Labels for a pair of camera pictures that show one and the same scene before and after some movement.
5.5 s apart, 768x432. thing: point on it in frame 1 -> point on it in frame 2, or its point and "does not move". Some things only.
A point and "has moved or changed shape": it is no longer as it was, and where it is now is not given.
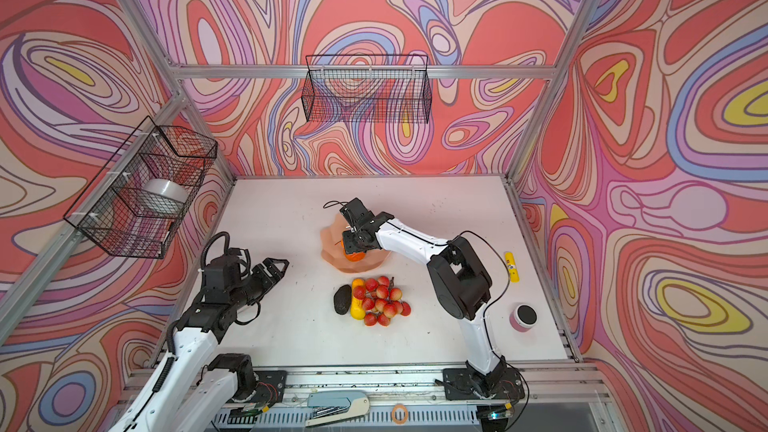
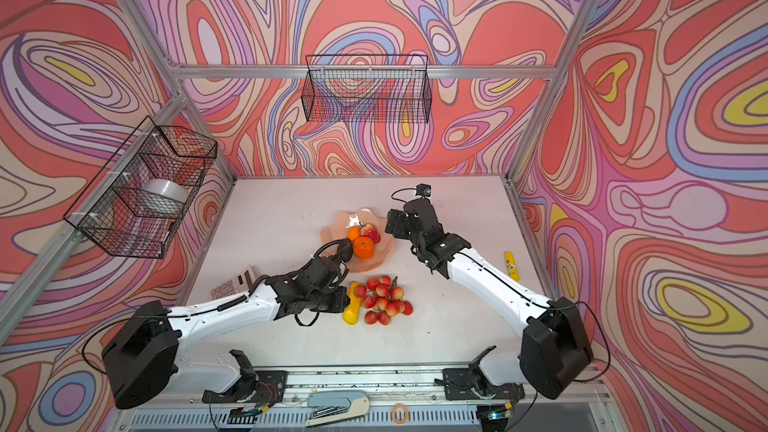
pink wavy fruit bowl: (332, 249) does not move
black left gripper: (264, 280) -> (342, 299)
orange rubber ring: (405, 416) does not move
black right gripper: (349, 246) -> (399, 231)
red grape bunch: (381, 301) does not move
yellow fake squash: (357, 306) has moved or changed shape
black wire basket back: (367, 89) does not move
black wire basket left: (137, 203) does not move
